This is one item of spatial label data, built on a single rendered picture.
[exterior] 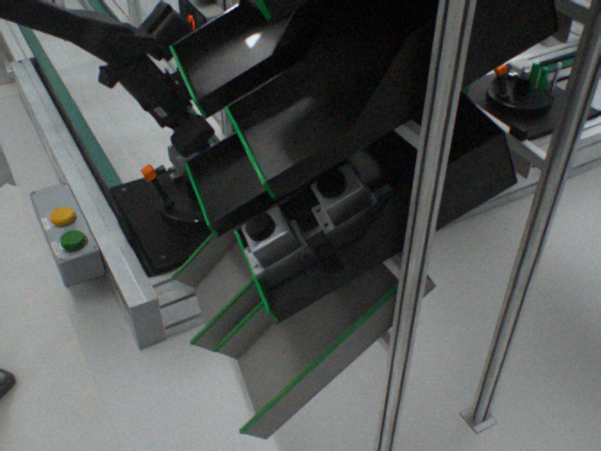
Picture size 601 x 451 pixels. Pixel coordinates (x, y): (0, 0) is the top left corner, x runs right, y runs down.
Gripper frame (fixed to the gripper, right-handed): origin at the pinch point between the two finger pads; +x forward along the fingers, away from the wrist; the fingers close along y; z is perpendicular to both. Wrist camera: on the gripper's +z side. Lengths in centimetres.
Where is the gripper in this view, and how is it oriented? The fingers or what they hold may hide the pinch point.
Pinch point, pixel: (192, 132)
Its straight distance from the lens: 110.9
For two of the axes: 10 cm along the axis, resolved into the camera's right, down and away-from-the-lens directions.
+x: 4.4, 4.9, 7.5
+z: 7.5, -6.6, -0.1
